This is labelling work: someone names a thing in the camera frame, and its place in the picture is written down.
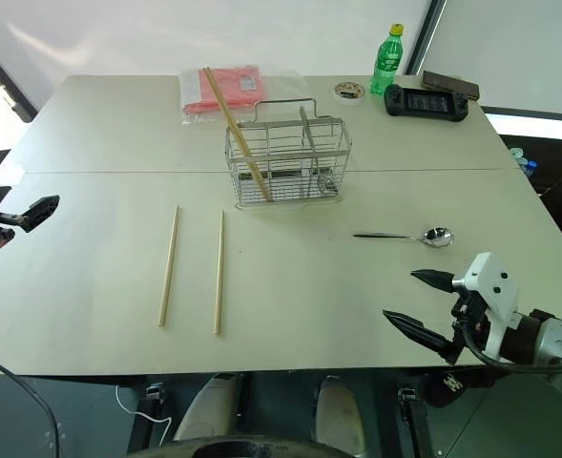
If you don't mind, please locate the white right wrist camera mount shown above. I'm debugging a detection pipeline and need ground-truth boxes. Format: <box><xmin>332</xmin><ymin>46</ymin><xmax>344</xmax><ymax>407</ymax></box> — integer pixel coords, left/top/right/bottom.
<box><xmin>462</xmin><ymin>251</ymin><xmax>521</xmax><ymax>358</ymax></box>

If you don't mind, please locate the wooden chopstick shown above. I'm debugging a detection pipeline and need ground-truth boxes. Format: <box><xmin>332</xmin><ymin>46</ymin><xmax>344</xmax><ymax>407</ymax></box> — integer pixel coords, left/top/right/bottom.
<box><xmin>157</xmin><ymin>204</ymin><xmax>180</xmax><ymax>328</ymax></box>
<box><xmin>201</xmin><ymin>67</ymin><xmax>270</xmax><ymax>201</ymax></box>
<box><xmin>213</xmin><ymin>209</ymin><xmax>226</xmax><ymax>335</ymax></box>
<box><xmin>204</xmin><ymin>66</ymin><xmax>273</xmax><ymax>200</ymax></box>

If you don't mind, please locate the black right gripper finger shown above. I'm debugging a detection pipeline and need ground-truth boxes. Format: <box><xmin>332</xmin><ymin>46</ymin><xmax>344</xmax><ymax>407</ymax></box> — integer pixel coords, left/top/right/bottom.
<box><xmin>409</xmin><ymin>268</ymin><xmax>456</xmax><ymax>295</ymax></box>
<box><xmin>382</xmin><ymin>309</ymin><xmax>459</xmax><ymax>366</ymax></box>

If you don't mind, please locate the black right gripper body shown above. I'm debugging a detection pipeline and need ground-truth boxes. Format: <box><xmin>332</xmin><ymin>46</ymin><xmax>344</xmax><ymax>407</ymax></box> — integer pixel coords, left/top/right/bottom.
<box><xmin>450</xmin><ymin>276</ymin><xmax>494</xmax><ymax>366</ymax></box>

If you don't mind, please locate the black handheld game console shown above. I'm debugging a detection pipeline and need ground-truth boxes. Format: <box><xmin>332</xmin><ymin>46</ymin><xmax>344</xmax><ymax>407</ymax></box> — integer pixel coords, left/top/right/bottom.
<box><xmin>383</xmin><ymin>84</ymin><xmax>470</xmax><ymax>124</ymax></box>

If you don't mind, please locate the white rounded robot foot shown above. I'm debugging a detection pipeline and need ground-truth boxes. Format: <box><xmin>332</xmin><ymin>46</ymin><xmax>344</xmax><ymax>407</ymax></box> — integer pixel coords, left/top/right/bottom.
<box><xmin>314</xmin><ymin>374</ymin><xmax>366</xmax><ymax>455</ymax></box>
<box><xmin>172</xmin><ymin>372</ymin><xmax>249</xmax><ymax>443</ymax></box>

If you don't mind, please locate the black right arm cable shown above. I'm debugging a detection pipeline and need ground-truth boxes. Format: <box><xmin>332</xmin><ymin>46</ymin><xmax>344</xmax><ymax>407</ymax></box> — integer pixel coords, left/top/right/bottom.
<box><xmin>457</xmin><ymin>320</ymin><xmax>562</xmax><ymax>374</ymax></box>

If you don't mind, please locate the silver wire basket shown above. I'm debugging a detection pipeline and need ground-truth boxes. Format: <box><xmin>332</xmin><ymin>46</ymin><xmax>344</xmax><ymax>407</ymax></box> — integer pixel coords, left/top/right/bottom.
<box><xmin>224</xmin><ymin>97</ymin><xmax>355</xmax><ymax>213</ymax></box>

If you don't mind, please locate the white tape roll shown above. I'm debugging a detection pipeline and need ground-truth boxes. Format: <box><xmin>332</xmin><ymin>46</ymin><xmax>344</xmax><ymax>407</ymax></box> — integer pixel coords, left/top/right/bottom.
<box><xmin>333</xmin><ymin>81</ymin><xmax>366</xmax><ymax>106</ymax></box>

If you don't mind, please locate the dark brown rectangular box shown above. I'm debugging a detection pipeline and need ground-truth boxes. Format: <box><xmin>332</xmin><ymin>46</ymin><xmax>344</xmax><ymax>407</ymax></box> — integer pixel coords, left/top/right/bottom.
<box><xmin>422</xmin><ymin>70</ymin><xmax>481</xmax><ymax>102</ymax></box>

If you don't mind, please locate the red item in plastic bag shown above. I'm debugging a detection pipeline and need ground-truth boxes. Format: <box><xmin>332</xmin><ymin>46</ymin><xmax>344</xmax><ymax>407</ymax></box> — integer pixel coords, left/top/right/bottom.
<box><xmin>178</xmin><ymin>63</ymin><xmax>310</xmax><ymax>126</ymax></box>

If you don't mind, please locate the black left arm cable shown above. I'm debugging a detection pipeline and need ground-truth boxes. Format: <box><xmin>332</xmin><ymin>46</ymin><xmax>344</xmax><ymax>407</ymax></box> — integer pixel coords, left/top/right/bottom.
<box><xmin>0</xmin><ymin>351</ymin><xmax>61</xmax><ymax>458</ymax></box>

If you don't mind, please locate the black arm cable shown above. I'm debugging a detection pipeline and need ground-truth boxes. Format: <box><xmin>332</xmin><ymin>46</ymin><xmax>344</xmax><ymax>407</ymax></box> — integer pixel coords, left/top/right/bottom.
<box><xmin>0</xmin><ymin>351</ymin><xmax>61</xmax><ymax>458</ymax></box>
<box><xmin>457</xmin><ymin>320</ymin><xmax>562</xmax><ymax>374</ymax></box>

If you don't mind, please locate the green plastic bottle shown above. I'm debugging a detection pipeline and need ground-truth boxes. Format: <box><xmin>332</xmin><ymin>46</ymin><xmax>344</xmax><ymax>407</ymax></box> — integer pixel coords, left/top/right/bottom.
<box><xmin>369</xmin><ymin>23</ymin><xmax>406</xmax><ymax>96</ymax></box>

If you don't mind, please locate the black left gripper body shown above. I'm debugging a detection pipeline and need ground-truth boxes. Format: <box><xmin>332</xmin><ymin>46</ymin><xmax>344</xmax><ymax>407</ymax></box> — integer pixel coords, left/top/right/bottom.
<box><xmin>0</xmin><ymin>199</ymin><xmax>28</xmax><ymax>250</ymax></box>

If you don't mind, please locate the black cap with white logo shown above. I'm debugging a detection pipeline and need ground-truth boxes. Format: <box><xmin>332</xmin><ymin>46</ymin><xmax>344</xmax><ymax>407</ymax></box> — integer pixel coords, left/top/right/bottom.
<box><xmin>422</xmin><ymin>367</ymin><xmax>485</xmax><ymax>408</ymax></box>

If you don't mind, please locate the dark rounded robot part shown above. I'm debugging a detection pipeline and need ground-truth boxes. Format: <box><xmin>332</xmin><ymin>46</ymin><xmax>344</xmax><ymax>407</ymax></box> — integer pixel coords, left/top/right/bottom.
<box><xmin>126</xmin><ymin>432</ymin><xmax>358</xmax><ymax>458</ymax></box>

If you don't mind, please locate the metal spoon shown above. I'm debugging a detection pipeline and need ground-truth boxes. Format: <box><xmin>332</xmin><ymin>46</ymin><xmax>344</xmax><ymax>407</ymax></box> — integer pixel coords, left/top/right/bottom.
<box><xmin>352</xmin><ymin>226</ymin><xmax>455</xmax><ymax>250</ymax></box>
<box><xmin>310</xmin><ymin>151</ymin><xmax>339</xmax><ymax>193</ymax></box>

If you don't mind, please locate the thin white cable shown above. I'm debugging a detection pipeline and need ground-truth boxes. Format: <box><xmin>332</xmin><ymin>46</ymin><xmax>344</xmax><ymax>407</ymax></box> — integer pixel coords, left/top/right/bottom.
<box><xmin>114</xmin><ymin>384</ymin><xmax>173</xmax><ymax>443</ymax></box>

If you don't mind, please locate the black table clamp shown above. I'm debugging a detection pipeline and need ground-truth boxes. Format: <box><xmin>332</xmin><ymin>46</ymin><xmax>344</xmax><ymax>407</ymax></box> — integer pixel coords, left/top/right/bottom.
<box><xmin>396</xmin><ymin>385</ymin><xmax>423</xmax><ymax>421</ymax></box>
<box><xmin>142</xmin><ymin>381</ymin><xmax>167</xmax><ymax>406</ymax></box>

